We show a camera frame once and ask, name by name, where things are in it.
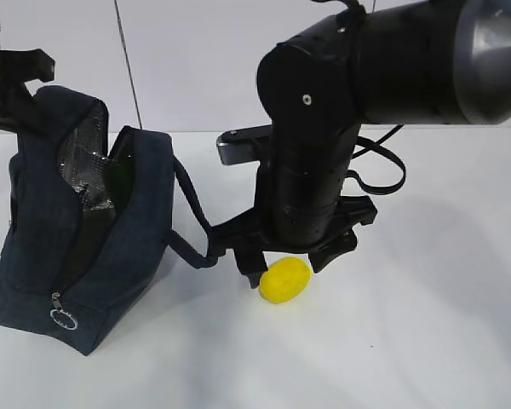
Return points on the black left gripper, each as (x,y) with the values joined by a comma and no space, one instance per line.
(19,112)

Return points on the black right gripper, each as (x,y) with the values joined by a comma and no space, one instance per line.
(322,233)

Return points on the yellow lemon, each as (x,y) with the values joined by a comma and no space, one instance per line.
(284,280)

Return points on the dark blue lunch bag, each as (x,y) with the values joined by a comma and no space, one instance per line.
(72,264)

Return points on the green cucumber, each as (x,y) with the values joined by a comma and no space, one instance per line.
(120,178)

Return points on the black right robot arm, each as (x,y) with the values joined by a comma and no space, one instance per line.
(431,62)

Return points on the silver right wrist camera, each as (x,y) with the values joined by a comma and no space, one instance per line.
(244,145)

